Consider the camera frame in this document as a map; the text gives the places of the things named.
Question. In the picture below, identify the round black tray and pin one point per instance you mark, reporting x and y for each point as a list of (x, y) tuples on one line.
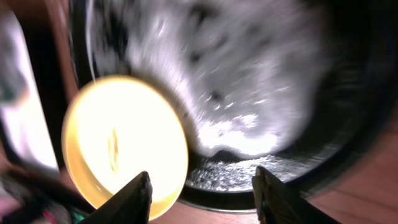
[(301, 88)]

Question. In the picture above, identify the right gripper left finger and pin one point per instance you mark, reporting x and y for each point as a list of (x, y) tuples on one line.
[(131, 205)]

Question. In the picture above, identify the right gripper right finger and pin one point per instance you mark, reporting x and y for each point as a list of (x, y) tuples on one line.
[(277, 204)]

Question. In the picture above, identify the rectangular soapy water tray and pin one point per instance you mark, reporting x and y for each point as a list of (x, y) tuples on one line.
[(22, 115)]

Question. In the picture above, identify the yellow plate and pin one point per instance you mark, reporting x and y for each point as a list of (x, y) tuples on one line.
[(117, 127)]

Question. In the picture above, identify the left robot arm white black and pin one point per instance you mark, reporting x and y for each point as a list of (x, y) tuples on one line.
[(35, 198)]

